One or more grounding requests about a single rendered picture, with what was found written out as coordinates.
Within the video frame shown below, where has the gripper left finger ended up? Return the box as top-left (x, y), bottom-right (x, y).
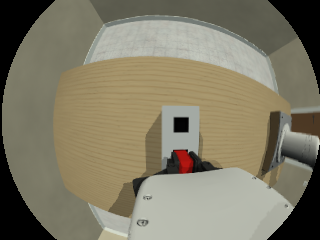
top-left (133, 152), bottom-right (180, 197)

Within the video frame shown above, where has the red and grey pin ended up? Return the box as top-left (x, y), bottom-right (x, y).
top-left (173, 149), bottom-right (193, 174)

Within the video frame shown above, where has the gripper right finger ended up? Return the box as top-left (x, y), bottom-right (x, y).
top-left (188, 151), bottom-right (223, 173)

